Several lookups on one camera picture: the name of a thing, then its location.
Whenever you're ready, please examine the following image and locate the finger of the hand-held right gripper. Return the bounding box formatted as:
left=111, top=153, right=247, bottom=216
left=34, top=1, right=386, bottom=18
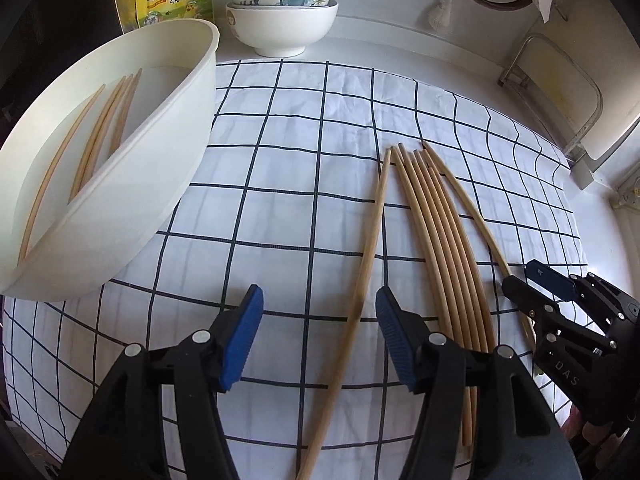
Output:
left=501, top=274, right=621, bottom=426
left=525, top=259, right=640, bottom=347

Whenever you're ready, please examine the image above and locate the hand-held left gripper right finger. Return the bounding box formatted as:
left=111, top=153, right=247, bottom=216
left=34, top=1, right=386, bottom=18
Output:
left=376, top=286, right=583, bottom=480

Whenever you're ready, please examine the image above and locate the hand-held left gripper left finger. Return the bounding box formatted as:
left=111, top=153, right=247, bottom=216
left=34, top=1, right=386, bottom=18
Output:
left=60, top=284, right=264, bottom=480

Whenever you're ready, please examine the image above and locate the white round basin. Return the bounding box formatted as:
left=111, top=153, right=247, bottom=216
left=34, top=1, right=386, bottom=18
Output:
left=0, top=18, right=221, bottom=302

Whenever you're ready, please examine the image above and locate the white black-checked cloth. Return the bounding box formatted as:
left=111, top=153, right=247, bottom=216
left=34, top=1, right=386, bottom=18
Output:
left=0, top=57, right=588, bottom=480

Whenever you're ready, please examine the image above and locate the white bowl with cartoon print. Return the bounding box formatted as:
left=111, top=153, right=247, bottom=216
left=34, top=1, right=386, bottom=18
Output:
left=226, top=0, right=339, bottom=58

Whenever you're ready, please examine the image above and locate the black range hood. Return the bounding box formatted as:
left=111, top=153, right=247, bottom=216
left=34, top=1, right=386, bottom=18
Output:
left=0, top=0, right=136, bottom=126

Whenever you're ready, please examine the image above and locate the wall power socket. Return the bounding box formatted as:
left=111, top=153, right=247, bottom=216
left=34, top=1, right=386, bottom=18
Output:
left=610, top=175, right=640, bottom=211

